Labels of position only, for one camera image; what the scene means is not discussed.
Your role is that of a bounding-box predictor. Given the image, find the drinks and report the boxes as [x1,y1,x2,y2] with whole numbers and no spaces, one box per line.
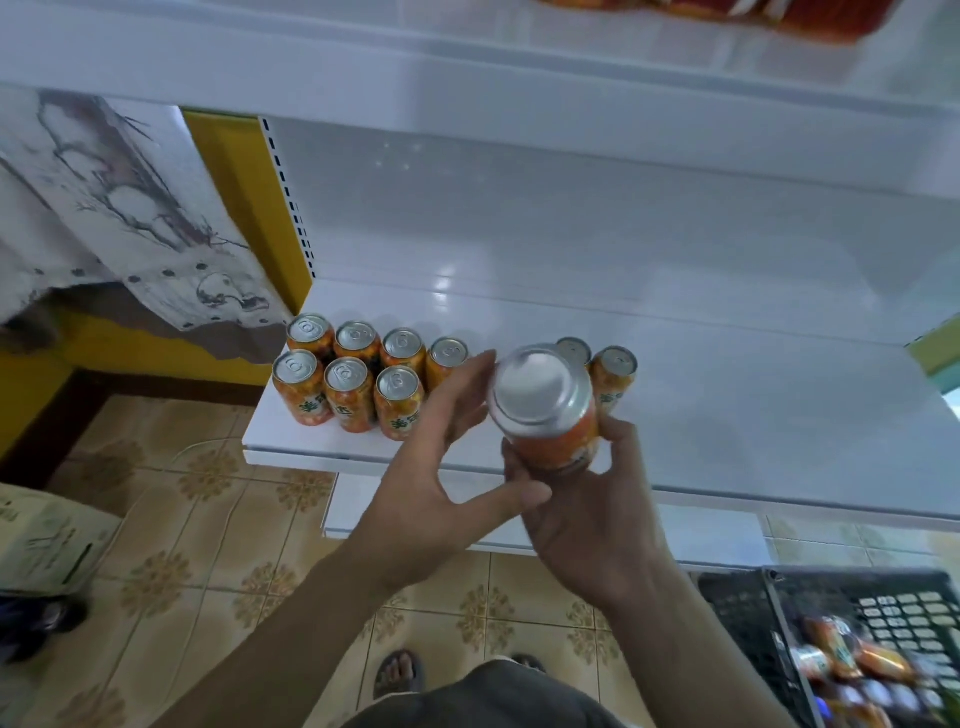
[795,645,947,728]

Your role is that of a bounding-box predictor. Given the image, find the grey plastic crate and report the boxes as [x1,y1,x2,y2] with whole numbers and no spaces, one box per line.
[693,565,960,728]

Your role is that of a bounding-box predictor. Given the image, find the dark wrapped bundle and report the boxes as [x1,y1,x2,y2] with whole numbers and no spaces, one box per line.
[0,595,89,665]

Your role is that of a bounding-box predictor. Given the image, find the flat cardboard box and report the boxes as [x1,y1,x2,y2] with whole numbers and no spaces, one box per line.
[0,483,125,599]

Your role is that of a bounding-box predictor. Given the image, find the person's right hand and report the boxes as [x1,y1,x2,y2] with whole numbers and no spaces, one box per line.
[502,412,677,609]

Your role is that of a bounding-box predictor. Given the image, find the row of amber drink bottles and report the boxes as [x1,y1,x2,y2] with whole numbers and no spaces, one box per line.
[540,0,902,44]

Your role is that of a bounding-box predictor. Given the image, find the person's left forearm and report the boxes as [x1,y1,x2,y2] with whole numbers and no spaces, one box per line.
[150,547,437,728]

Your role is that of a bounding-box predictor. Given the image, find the group of orange cans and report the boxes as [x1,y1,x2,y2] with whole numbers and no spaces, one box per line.
[271,312,473,441]

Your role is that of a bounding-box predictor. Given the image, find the person's left hand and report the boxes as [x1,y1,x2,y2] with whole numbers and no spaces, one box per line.
[348,352,554,594]

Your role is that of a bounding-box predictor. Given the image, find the white metal shelf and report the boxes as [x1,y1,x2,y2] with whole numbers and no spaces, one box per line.
[0,0,960,572]

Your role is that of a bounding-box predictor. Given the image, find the person's grey shirt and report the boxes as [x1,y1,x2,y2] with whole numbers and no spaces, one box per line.
[345,660,632,728]

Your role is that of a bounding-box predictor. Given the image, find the white bamboo print curtain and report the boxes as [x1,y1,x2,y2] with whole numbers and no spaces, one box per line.
[0,87,294,362]

